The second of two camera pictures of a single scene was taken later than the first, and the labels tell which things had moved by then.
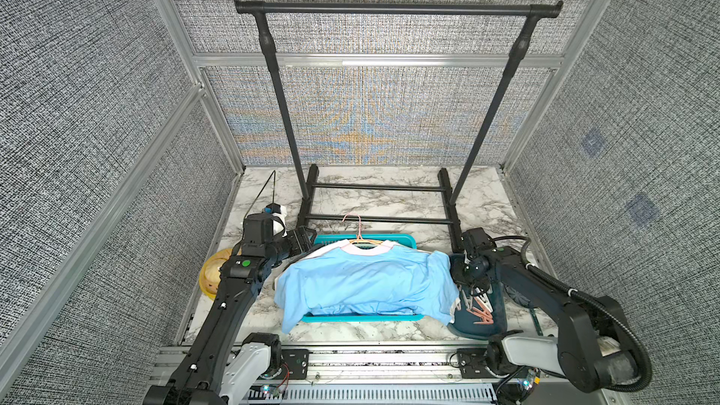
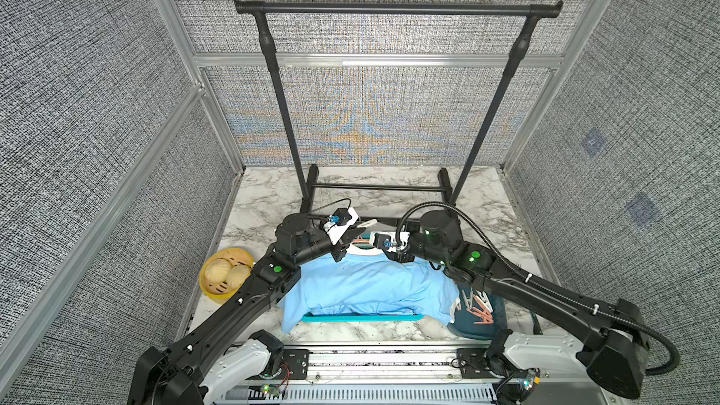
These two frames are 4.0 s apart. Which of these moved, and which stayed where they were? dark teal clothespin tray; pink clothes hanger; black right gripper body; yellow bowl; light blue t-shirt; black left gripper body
Moved: black right gripper body; black left gripper body
Stayed: light blue t-shirt; pink clothes hanger; yellow bowl; dark teal clothespin tray
